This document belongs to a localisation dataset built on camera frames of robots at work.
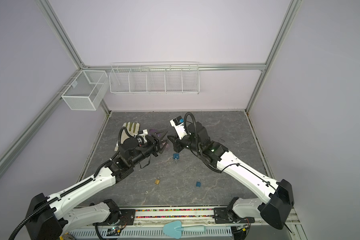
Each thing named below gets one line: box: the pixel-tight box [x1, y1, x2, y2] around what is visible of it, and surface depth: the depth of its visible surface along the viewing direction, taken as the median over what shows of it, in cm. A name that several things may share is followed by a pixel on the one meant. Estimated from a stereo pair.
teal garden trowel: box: [163, 220, 205, 239], surface depth 72 cm
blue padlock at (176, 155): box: [172, 153, 180, 160], surface depth 97 cm
